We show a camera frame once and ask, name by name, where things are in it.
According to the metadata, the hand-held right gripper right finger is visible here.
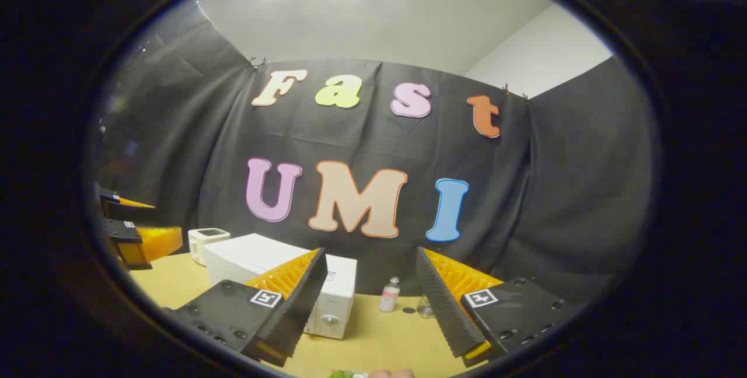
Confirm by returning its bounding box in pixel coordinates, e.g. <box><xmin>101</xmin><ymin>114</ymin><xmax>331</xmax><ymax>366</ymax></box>
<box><xmin>416</xmin><ymin>246</ymin><xmax>584</xmax><ymax>368</ymax></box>

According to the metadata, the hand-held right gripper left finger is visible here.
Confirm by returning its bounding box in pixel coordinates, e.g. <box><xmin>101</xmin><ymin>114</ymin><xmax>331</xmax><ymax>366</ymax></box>
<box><xmin>162</xmin><ymin>247</ymin><xmax>329</xmax><ymax>368</ymax></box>

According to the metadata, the white microwave oven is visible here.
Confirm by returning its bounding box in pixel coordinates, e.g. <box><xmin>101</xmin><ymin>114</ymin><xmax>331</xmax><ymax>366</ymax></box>
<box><xmin>203</xmin><ymin>233</ymin><xmax>358</xmax><ymax>341</ymax></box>

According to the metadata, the clear bottle with pink label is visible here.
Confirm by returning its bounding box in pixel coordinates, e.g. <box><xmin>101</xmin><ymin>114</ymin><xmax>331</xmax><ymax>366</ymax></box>
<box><xmin>379</xmin><ymin>276</ymin><xmax>402</xmax><ymax>313</ymax></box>

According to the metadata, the white toaster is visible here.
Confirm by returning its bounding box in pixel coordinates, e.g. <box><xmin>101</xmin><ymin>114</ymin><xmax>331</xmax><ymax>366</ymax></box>
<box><xmin>188</xmin><ymin>227</ymin><xmax>231</xmax><ymax>266</ymax></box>

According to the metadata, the black backdrop cloth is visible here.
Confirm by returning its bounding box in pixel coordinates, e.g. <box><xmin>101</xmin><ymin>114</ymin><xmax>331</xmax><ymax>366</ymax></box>
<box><xmin>96</xmin><ymin>2</ymin><xmax>654</xmax><ymax>309</ymax></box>

